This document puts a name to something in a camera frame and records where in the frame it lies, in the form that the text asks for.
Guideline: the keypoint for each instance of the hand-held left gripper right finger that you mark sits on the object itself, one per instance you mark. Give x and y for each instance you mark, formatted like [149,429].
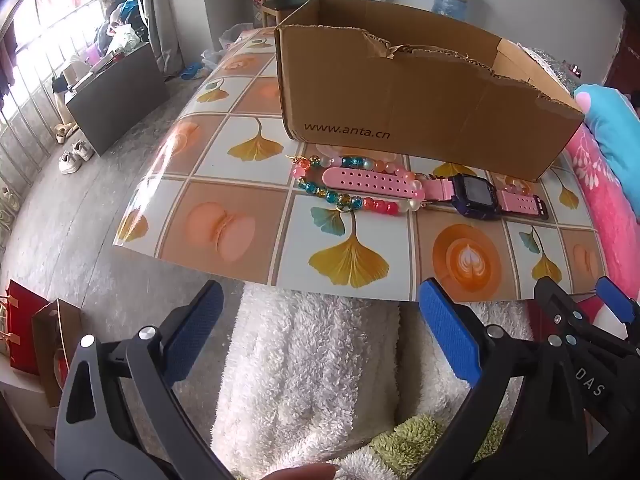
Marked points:
[447,335]

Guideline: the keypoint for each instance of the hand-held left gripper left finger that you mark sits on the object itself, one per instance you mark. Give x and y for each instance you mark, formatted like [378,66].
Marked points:
[200,330]

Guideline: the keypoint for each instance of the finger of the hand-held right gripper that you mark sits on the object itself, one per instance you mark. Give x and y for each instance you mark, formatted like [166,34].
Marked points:
[550,297]
[614,301]

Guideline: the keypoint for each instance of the brown cardboard box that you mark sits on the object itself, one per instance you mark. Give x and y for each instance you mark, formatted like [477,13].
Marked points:
[400,100]

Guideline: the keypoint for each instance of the person's left hand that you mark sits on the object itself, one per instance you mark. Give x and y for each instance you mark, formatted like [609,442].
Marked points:
[310,472]

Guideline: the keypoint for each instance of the pink floral blanket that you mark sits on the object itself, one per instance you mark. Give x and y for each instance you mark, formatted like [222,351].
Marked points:
[605,200]

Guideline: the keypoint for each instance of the green fluffy cloth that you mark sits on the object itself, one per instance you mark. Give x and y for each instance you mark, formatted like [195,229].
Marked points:
[425,440]

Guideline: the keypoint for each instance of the white fluffy blanket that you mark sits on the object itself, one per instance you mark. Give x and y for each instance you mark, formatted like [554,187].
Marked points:
[300,370]

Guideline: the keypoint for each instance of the ginkgo leaf print table mat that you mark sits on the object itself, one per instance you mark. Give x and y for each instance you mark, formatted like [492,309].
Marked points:
[240,230]

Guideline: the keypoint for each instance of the brown paper bag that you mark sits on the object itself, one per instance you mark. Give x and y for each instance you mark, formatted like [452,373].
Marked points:
[50,340]

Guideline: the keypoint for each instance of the blue plush toy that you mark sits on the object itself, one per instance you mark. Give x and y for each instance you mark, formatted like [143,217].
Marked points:
[617,130]

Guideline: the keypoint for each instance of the red paper bag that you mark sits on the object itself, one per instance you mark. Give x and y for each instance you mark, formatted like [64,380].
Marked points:
[22,320]

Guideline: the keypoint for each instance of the white sneaker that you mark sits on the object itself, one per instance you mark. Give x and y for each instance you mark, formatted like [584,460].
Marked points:
[82,150]
[67,162]

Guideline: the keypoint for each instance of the grey glittery cushion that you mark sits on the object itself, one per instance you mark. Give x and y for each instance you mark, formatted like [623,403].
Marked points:
[550,65]

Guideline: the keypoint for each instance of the beige shoes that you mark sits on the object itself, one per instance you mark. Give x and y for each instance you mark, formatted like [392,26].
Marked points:
[62,132]

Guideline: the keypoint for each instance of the dark cabinet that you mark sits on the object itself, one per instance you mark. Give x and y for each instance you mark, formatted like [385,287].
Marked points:
[120,100]

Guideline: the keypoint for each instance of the blue slippers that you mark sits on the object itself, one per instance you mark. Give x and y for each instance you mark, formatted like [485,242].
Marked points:
[191,71]

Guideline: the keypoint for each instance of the white plastic bag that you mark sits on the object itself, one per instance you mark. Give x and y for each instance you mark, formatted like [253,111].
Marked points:
[212,57]

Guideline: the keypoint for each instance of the grey curtain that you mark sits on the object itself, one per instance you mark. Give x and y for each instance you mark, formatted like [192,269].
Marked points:
[175,10]

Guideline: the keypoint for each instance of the pile of clothes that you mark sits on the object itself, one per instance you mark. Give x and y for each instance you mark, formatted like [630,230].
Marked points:
[120,15]

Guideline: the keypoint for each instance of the hanging jacket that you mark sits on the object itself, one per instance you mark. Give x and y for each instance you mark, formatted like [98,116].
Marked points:
[6,60]

